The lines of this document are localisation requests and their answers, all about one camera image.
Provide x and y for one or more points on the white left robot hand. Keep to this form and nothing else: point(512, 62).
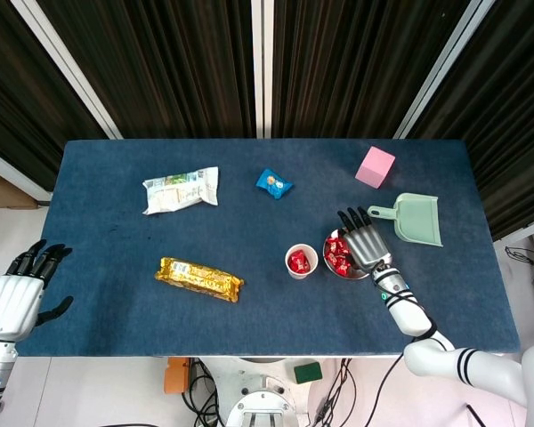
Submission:
point(11, 307)

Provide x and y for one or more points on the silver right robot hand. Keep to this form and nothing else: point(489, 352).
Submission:
point(367, 244)

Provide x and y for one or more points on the red candy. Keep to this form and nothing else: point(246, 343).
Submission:
point(332, 258)
point(342, 267)
point(334, 244)
point(296, 259)
point(306, 266)

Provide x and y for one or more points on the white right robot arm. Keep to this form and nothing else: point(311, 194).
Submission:
point(409, 311)

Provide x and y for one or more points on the metal bowl with candies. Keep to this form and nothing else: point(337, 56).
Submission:
point(353, 274)

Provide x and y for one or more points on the white paper cup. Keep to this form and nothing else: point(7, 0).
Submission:
point(301, 276)

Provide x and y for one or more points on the green plastic dustpan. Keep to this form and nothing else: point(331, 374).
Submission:
point(416, 220)

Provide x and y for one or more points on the pink foam cube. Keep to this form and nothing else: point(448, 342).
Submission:
point(374, 171)

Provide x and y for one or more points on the blue snack packet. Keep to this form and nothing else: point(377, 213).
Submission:
point(272, 182)

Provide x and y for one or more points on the brown cardboard box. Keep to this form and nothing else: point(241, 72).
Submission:
point(0, 191)

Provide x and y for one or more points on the blue fabric table cover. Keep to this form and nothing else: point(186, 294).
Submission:
point(267, 320)

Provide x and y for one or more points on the green sponge block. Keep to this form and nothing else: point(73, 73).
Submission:
point(308, 373)

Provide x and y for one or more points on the gold biscuit package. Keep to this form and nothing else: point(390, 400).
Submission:
point(198, 278)

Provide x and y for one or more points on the dark pleated curtain panel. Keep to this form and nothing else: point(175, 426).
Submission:
point(160, 66)
point(18, 89)
point(516, 111)
point(347, 66)

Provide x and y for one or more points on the orange plastic box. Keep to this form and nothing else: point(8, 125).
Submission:
point(175, 378)

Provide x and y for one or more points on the white robot torso base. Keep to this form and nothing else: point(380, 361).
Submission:
point(267, 400)

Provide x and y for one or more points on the white snack bag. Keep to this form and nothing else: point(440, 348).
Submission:
point(178, 191)

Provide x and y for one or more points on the white frame rail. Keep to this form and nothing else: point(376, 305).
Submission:
point(13, 175)
point(523, 229)

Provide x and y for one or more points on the white frame post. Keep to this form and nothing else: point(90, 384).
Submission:
point(67, 66)
point(444, 66)
point(257, 66)

